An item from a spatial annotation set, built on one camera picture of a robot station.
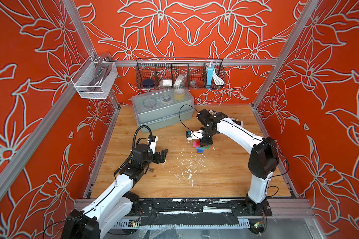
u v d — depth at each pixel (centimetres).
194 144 87
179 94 101
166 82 87
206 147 83
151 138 69
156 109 91
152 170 85
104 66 87
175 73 101
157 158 73
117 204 58
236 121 109
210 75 86
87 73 81
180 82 90
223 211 73
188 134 76
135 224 72
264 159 48
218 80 90
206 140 77
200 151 92
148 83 96
